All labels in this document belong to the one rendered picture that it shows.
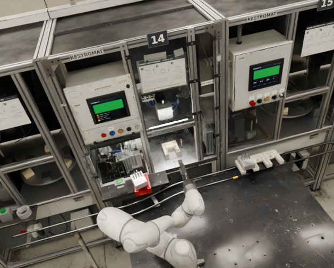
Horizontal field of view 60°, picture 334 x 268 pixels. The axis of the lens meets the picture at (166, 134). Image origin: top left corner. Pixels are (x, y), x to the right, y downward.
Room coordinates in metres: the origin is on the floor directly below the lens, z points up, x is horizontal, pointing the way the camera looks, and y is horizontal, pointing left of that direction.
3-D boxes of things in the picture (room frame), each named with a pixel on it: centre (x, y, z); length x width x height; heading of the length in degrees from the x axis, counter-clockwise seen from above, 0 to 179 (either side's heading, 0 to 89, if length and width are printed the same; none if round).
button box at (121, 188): (1.54, 0.42, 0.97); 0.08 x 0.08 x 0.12; 8
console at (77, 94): (1.75, 0.39, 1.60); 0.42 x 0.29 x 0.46; 98
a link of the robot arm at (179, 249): (0.97, 0.02, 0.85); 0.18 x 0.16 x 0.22; 50
